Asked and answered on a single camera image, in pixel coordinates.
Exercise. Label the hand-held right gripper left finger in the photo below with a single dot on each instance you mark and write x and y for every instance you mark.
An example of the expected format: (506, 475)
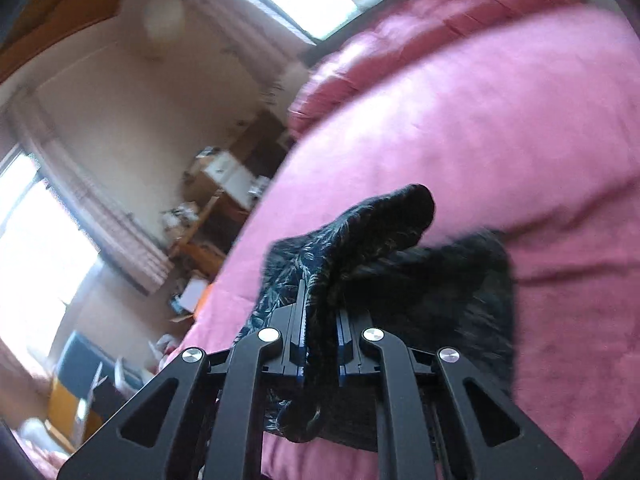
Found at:
(292, 335)

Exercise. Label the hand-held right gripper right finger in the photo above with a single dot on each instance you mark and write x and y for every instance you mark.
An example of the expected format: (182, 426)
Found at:
(350, 345)

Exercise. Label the dark leaf print pants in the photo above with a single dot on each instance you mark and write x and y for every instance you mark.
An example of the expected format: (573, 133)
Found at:
(400, 220)

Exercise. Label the white carton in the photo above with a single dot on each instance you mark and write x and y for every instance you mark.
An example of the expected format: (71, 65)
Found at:
(191, 296)

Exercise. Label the wooden desk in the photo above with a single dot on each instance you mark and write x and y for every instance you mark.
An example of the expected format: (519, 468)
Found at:
(200, 245)

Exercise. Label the white drawer cabinet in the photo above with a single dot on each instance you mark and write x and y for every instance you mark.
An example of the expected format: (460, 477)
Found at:
(232, 177)

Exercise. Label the wooden shelf unit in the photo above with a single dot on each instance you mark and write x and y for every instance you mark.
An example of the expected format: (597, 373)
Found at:
(262, 140)

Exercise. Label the blue chair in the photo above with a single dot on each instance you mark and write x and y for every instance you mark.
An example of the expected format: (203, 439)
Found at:
(82, 360)

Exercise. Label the pink striped curtain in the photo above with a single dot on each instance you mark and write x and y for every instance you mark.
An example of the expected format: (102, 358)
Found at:
(115, 220)

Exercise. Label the bright side window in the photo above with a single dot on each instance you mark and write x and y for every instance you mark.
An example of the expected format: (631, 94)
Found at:
(40, 260)

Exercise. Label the pink fleece blanket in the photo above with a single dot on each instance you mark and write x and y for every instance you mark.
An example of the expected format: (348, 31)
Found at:
(475, 110)

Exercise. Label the round ceiling lamp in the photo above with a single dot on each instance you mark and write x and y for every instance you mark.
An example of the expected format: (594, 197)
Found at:
(162, 17)

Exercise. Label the red duvet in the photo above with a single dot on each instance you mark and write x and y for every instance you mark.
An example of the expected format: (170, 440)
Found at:
(475, 0)

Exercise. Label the brown wooden panel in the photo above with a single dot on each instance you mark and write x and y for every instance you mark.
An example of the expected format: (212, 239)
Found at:
(75, 5)

